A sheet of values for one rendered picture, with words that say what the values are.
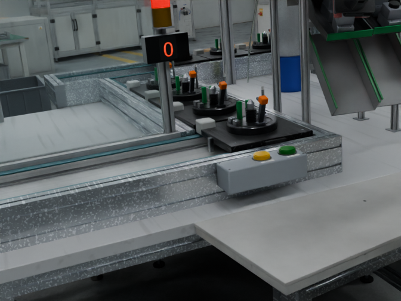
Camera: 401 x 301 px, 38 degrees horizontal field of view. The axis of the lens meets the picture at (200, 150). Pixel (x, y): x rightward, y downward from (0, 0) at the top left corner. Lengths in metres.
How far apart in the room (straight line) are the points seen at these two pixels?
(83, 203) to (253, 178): 0.39
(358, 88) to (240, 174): 0.52
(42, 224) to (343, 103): 0.87
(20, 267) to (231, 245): 0.43
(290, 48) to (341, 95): 0.85
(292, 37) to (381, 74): 0.78
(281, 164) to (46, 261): 0.57
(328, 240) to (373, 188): 0.30
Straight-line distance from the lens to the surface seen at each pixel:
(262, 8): 8.58
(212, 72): 2.81
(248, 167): 1.33
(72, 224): 1.32
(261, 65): 2.92
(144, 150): 1.59
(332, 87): 1.67
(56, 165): 1.55
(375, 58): 1.81
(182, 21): 11.38
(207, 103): 1.83
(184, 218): 1.33
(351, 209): 1.35
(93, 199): 1.31
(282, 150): 1.40
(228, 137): 1.53
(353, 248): 1.18
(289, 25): 2.47
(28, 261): 1.25
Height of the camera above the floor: 1.41
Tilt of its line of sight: 18 degrees down
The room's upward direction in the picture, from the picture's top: 5 degrees counter-clockwise
